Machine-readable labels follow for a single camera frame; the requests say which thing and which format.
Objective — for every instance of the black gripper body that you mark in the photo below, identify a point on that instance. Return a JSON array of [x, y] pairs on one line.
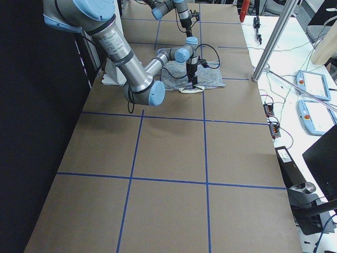
[[191, 69], [186, 24]]

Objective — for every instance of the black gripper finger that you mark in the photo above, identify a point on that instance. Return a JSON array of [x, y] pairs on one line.
[[194, 82]]

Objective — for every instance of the navy white striped polo shirt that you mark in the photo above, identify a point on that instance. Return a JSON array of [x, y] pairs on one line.
[[207, 78]]

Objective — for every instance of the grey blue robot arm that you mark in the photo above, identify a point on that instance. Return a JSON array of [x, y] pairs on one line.
[[160, 8], [98, 20]]

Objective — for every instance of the red cylinder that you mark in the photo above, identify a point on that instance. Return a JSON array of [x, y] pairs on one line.
[[244, 10]]

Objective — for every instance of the black tripod pole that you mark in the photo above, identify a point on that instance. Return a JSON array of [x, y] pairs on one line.
[[256, 21]]

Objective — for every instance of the upper orange black connector box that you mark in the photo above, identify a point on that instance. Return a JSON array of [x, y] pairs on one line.
[[268, 109]]

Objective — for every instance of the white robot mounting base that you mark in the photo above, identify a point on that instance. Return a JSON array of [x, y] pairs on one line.
[[113, 75]]

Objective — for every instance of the upper blue teach pendant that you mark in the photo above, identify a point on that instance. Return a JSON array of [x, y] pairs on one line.
[[313, 83]]

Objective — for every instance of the blue teach pendant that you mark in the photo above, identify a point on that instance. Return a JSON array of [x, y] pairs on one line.
[[315, 118], [313, 83]]

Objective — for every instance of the lower blue teach pendant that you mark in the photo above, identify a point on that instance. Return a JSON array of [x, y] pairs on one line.
[[315, 118]]

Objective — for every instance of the black box with label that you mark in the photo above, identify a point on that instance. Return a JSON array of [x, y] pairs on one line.
[[291, 174]]

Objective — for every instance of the black monitor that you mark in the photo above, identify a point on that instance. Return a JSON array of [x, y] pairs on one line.
[[320, 159]]

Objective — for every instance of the aluminium frame post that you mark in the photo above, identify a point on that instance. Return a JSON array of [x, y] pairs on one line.
[[274, 38]]

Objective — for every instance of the grey camera mount clamp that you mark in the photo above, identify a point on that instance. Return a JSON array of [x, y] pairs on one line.
[[310, 212]]

